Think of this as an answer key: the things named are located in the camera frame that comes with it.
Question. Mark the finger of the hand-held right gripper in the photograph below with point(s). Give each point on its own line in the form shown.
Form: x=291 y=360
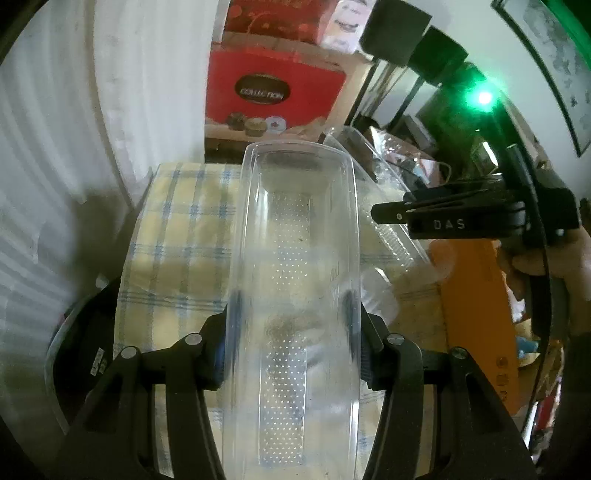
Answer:
x=443 y=224
x=457 y=192

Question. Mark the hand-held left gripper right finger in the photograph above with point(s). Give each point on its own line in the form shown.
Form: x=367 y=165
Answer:
x=358 y=332

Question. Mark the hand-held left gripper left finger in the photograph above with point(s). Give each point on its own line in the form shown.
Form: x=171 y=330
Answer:
x=233 y=332

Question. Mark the orange cardboard box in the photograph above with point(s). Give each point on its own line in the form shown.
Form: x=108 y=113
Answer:
x=475 y=300

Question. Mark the clear plastic tray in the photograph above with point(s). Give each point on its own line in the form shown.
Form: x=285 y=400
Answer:
x=295 y=277
x=392 y=230

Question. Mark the person's right hand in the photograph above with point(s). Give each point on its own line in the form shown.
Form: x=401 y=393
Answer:
x=577 y=277

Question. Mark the yellow plaid cloth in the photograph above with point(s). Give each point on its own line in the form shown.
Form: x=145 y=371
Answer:
x=184 y=240

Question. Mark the black box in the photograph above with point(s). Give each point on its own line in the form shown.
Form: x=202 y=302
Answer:
x=441 y=55
x=395 y=30

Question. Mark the black round appliance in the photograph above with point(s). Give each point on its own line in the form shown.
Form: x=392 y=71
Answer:
x=87 y=355

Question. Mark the black framed picture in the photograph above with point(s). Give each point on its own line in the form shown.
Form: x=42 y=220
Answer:
x=549 y=60

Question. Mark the red printed cardboard box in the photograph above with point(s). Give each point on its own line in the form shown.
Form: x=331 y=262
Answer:
x=258 y=92

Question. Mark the red patterned box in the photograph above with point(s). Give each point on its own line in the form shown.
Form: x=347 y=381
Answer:
x=277 y=21

